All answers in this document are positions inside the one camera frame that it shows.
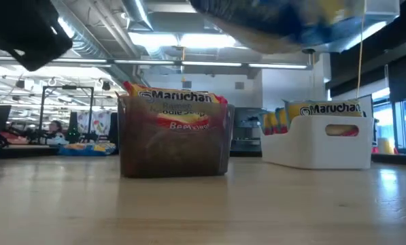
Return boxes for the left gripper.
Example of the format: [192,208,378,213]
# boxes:
[0,0,74,72]

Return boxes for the red Maruchan ramen pack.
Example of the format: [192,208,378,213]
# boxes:
[122,80,229,178]

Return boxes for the grey plastic bin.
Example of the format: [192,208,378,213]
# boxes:
[116,95,236,179]

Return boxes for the white plastic bin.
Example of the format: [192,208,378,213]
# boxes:
[260,114,374,170]

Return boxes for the person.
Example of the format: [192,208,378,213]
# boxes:
[41,119,70,146]

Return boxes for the white patterned cloth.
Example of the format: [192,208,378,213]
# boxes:
[76,110,112,136]

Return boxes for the dark grey shelving unit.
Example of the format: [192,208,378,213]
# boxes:
[234,107,269,152]

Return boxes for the yellow plastic object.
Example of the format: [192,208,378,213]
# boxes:
[372,137,396,155]

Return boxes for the round silver ceiling duct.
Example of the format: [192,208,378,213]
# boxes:
[120,0,154,31]
[49,0,139,86]

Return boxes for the black rig frame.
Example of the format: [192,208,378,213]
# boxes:
[40,84,95,137]

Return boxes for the black aluminium table frame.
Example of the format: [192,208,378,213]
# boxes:
[0,144,406,167]

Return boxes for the long ceiling light rail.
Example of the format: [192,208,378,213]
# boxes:
[0,56,309,70]

